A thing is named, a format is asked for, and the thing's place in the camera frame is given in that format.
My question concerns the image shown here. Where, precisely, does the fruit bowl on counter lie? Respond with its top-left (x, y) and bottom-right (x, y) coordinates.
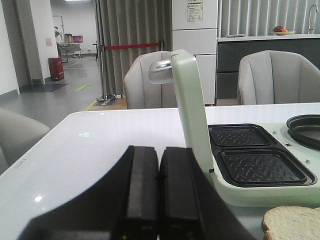
top-left (271, 26), bottom-right (296, 36)

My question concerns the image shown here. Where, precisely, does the red trash bin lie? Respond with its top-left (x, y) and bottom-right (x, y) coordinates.
top-left (48, 57), bottom-right (65, 81)

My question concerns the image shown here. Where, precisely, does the grey chair at left edge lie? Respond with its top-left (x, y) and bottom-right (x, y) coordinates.
top-left (0, 108), bottom-right (50, 173)

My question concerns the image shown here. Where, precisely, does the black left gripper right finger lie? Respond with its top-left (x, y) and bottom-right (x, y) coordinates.
top-left (159, 147), bottom-right (254, 240)

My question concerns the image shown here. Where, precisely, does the chrome kitchen faucet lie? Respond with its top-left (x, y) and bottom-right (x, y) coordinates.
top-left (307, 4), bottom-right (319, 34)

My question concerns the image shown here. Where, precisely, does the background desk with monitor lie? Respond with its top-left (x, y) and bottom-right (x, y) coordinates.
top-left (57, 33), bottom-right (84, 58)

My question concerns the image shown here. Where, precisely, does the white refrigerator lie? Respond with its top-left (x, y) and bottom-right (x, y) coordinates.
top-left (172, 0), bottom-right (218, 105)

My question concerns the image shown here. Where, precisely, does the red barrier belt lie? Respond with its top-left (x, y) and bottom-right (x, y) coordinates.
top-left (104, 42), bottom-right (161, 50)

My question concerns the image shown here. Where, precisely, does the mint green breakfast maker lid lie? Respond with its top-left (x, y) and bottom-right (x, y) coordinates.
top-left (148, 49), bottom-right (214, 173)

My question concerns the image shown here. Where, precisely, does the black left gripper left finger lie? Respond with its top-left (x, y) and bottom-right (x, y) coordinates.
top-left (18, 146), bottom-right (158, 240)

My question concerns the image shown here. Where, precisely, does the metal stanchion post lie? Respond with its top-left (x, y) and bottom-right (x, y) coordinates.
top-left (96, 32), bottom-right (116, 102)

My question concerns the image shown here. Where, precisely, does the right grey upholstered chair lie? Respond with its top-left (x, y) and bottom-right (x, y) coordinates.
top-left (237, 50), bottom-right (320, 105)

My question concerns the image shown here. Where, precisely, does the black round frying pan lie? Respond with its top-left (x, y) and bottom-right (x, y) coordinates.
top-left (286, 114), bottom-right (320, 150)

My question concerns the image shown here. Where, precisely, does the beige pleated curtain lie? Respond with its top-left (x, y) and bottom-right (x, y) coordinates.
top-left (94, 0), bottom-right (172, 95)

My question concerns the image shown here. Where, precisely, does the white bread slice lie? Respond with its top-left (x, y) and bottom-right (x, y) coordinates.
top-left (261, 206), bottom-right (320, 240)

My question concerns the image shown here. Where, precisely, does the grey upholstered chair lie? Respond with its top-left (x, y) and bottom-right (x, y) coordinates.
top-left (237, 50), bottom-right (320, 105)
top-left (123, 51), bottom-right (177, 109)

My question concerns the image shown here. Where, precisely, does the left grey upholstered chair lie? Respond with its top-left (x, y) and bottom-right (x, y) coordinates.
top-left (123, 51), bottom-right (177, 109)

